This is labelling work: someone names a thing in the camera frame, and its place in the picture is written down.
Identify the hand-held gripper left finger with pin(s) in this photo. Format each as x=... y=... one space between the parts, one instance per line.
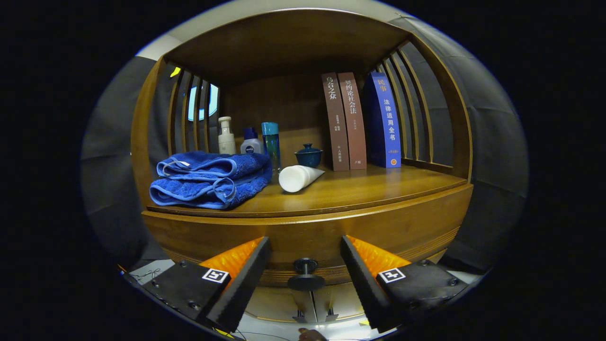
x=246 y=284

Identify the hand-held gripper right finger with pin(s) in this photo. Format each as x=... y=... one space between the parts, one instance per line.
x=364 y=284

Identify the wooden drawer with black knob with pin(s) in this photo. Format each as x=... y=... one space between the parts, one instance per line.
x=307 y=232

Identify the white squeeze tube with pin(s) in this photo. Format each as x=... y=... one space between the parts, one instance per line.
x=293 y=178

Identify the wooden cabinet door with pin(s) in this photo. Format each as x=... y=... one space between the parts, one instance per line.
x=277 y=303
x=343 y=300

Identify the wooden countertop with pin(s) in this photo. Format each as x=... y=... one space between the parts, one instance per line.
x=360 y=184

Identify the wooden cabinet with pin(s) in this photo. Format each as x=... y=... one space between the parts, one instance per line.
x=284 y=47

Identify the folded blue towel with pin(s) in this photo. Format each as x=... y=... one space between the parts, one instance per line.
x=203 y=189

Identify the white bottle with blue cap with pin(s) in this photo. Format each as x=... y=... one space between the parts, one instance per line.
x=251 y=146

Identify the blue lidded teacup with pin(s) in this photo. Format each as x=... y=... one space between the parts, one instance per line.
x=308 y=156

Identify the cream pump bottle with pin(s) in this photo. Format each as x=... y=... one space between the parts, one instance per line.
x=227 y=142

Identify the clear teal bottle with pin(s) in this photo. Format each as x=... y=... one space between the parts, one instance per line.
x=271 y=142

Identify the reddish brown book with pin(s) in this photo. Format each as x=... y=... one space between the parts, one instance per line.
x=356 y=128

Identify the dark brown book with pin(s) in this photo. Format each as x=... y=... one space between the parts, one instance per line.
x=337 y=128

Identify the blue book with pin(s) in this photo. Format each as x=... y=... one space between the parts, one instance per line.
x=386 y=123

